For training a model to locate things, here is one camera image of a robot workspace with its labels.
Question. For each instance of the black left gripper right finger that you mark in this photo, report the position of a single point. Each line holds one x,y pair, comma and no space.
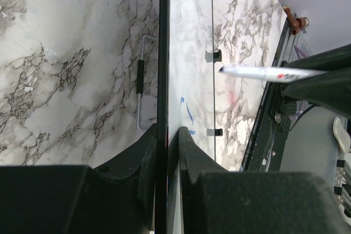
219,201

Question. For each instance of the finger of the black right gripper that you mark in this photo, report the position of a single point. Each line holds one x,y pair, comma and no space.
336,60
330,90

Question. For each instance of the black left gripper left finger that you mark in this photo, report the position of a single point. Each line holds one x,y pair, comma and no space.
115,197

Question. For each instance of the white marker pen blue cap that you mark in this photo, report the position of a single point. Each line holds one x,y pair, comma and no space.
263,73

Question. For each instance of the white whiteboard with black rim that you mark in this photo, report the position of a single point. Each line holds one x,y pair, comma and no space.
185,98

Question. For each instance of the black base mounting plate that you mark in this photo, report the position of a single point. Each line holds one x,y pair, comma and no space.
265,148

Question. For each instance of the aluminium frame rail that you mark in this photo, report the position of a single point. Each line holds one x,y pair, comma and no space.
285,54

